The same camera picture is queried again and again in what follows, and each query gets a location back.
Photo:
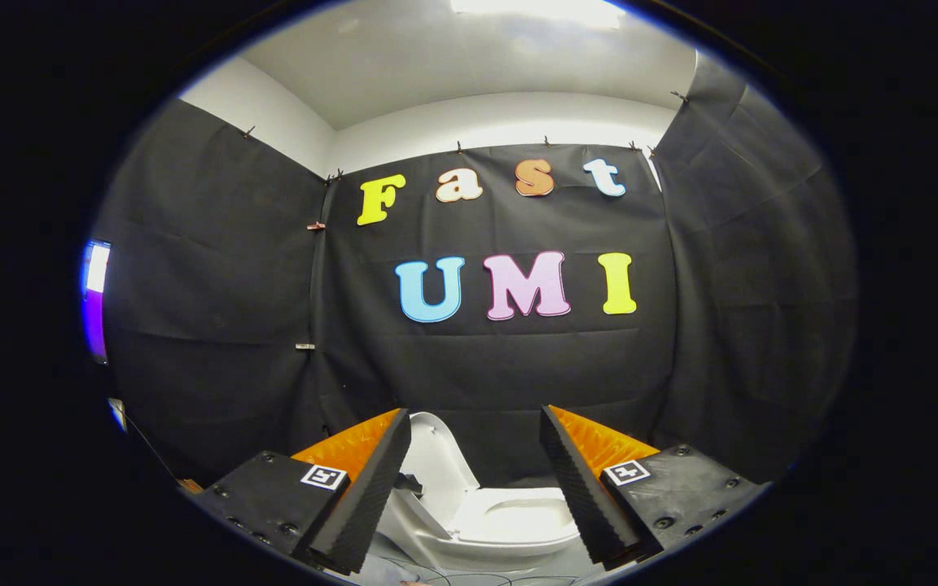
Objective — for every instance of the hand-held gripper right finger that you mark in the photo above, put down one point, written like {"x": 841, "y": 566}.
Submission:
{"x": 583, "y": 496}

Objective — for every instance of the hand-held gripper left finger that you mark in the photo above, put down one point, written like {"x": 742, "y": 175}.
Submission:
{"x": 363, "y": 496}

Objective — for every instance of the black backdrop cloth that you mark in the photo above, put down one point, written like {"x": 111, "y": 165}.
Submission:
{"x": 501, "y": 366}

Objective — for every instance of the bright purple screen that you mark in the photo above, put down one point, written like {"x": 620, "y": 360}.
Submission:
{"x": 95, "y": 309}

